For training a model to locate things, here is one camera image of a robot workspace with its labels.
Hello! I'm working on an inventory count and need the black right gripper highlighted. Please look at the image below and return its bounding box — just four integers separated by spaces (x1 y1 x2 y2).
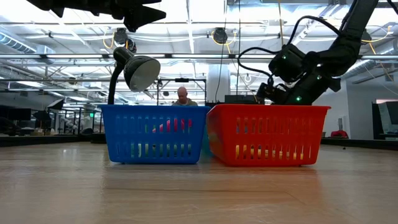
281 73 341 106

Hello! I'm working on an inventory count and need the black ceiling cable reel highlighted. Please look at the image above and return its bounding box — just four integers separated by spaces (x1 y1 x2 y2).
113 27 137 54
211 27 229 45

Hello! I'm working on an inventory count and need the black gooseneck desk lamp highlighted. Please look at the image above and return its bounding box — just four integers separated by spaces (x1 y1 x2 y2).
107 46 162 106

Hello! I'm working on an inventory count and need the black rig frame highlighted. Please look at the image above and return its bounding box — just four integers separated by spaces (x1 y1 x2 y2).
155 77 208 107

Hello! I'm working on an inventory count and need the pink highlighter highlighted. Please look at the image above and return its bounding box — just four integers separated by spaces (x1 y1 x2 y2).
152 118 193 134

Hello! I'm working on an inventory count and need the black perforated box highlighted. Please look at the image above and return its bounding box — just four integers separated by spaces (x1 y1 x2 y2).
224 94 261 106

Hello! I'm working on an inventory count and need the yellow hanging cable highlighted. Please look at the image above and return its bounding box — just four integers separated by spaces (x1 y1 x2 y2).
276 0 285 47

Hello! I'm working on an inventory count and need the black camera cable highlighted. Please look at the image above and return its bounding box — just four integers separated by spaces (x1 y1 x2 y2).
237 14 343 86

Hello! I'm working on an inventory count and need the teal plastic bin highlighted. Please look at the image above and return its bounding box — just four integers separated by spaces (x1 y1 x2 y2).
201 124 214 158

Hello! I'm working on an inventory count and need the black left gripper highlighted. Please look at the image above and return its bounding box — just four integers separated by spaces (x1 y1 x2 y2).
26 0 167 34

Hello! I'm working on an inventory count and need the blue slotted plastic basket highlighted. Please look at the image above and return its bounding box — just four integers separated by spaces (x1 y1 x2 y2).
98 104 211 165

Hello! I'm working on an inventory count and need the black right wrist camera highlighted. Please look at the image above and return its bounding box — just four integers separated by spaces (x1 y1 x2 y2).
256 82 289 105

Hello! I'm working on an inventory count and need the red bag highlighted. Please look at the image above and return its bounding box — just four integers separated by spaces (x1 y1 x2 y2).
330 129 350 139

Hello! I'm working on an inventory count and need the black computer monitor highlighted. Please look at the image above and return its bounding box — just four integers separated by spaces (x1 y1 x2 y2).
371 100 398 141

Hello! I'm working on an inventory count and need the red slotted plastic basket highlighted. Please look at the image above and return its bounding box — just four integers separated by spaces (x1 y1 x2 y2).
206 103 331 167

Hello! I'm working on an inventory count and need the person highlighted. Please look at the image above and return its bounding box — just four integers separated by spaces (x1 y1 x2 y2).
171 86 199 107

